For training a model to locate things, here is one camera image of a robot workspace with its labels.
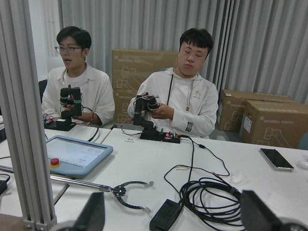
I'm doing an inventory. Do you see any cardboard box right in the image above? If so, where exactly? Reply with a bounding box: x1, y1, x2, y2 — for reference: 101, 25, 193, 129
241, 100, 308, 148

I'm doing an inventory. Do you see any aluminium frame post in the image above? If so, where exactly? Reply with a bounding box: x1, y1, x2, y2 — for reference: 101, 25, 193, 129
0, 0, 56, 231

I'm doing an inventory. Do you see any blue teach pendant tablet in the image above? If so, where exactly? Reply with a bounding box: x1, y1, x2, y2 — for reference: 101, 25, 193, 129
46, 135, 113, 179

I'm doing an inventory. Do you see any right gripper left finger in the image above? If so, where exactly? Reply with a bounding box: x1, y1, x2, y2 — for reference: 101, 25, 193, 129
73, 192, 105, 231

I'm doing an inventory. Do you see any reacher grabber tool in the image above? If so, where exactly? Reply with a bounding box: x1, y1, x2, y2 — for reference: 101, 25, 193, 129
0, 165, 154, 213

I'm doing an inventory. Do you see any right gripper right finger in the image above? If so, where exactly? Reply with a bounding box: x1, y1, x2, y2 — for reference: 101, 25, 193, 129
240, 190, 282, 231

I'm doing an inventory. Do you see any black power adapter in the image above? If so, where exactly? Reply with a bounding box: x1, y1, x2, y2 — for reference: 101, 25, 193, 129
149, 199, 182, 231

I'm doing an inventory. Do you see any person with glasses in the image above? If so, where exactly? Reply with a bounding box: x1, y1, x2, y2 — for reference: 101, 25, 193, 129
41, 26, 115, 126

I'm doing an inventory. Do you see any person in white hoodie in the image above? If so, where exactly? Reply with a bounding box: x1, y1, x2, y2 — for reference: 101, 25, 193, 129
137, 28, 218, 139

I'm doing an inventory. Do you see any black smartphone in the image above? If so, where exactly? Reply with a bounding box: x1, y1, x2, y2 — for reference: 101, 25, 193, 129
260, 148, 294, 171

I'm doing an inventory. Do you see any cardboard box behind persons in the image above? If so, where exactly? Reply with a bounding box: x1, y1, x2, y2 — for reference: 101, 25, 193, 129
112, 49, 178, 123

